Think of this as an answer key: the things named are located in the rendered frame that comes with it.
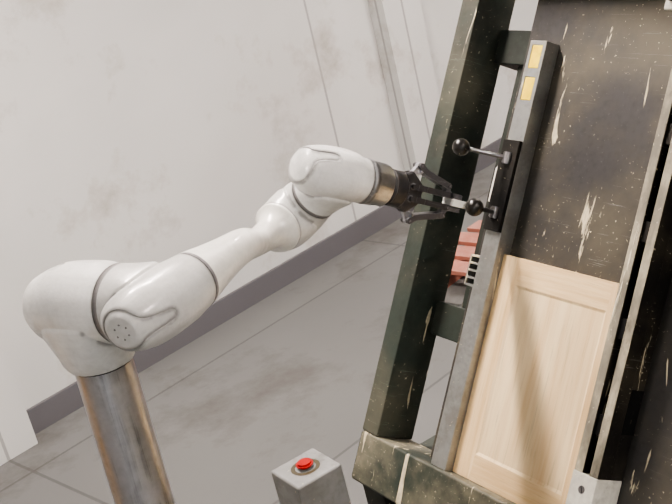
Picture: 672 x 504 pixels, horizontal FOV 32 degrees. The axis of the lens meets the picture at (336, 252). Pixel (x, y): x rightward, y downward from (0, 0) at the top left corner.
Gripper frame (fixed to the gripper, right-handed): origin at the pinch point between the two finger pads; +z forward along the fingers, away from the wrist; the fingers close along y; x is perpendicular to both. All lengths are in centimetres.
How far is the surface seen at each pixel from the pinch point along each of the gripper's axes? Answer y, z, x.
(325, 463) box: 63, -4, -19
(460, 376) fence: 36.3, 12.0, -0.2
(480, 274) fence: 13.8, 12.0, -1.5
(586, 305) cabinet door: 14.0, 14.1, 28.1
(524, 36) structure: -40.6, 19.4, -13.7
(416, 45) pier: -86, 242, -346
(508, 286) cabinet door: 14.7, 14.1, 5.6
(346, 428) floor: 95, 123, -177
